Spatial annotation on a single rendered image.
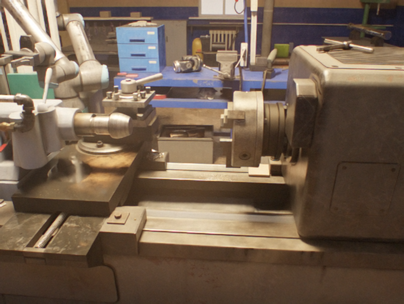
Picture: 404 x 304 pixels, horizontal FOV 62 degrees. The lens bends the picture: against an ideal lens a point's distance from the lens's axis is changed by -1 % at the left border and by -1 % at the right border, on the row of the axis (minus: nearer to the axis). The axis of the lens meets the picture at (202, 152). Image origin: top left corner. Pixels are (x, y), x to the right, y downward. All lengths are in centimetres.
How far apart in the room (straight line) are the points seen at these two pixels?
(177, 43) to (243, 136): 687
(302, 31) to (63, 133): 742
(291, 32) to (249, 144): 730
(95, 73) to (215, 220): 140
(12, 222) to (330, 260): 96
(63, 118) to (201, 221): 57
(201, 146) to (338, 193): 231
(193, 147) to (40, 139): 217
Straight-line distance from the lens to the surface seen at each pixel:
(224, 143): 114
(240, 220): 113
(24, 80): 248
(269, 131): 106
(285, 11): 821
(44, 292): 138
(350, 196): 102
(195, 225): 110
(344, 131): 93
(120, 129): 116
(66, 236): 106
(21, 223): 117
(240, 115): 102
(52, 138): 122
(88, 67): 227
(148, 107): 137
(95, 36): 558
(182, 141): 319
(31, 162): 122
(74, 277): 128
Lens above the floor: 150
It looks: 25 degrees down
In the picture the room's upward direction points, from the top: straight up
